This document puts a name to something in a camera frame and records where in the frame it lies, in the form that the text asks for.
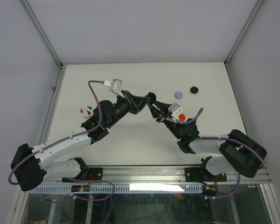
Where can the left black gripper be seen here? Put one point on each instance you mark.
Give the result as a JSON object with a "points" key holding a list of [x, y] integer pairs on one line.
{"points": [[129, 98]]}

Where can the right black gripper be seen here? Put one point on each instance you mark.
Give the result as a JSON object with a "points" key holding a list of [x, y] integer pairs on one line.
{"points": [[160, 115]]}

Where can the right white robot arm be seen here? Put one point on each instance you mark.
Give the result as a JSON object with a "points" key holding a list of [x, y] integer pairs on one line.
{"points": [[233, 152]]}

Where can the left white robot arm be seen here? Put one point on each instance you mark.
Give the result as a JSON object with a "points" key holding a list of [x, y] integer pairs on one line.
{"points": [[32, 165]]}

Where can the orange charging case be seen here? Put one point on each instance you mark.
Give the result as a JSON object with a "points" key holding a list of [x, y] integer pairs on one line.
{"points": [[182, 117]]}

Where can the lilac charging case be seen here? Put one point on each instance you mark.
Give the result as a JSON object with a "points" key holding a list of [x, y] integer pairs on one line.
{"points": [[178, 95]]}

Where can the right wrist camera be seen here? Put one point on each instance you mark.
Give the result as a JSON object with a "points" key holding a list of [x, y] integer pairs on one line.
{"points": [[175, 111]]}

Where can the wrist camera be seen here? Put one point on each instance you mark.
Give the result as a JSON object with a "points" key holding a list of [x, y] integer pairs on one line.
{"points": [[114, 86], [175, 111]]}

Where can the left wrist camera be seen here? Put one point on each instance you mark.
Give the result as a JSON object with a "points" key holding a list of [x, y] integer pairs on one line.
{"points": [[114, 86]]}

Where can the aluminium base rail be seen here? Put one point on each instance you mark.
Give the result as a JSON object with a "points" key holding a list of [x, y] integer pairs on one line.
{"points": [[157, 174]]}

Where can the left metal frame post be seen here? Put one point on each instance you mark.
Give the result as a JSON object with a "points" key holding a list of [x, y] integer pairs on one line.
{"points": [[41, 32]]}

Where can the white slotted cable duct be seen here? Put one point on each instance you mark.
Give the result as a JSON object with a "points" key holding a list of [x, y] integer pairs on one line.
{"points": [[133, 188]]}

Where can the metal corner frame post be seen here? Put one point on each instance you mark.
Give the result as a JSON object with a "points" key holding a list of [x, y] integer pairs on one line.
{"points": [[252, 15]]}

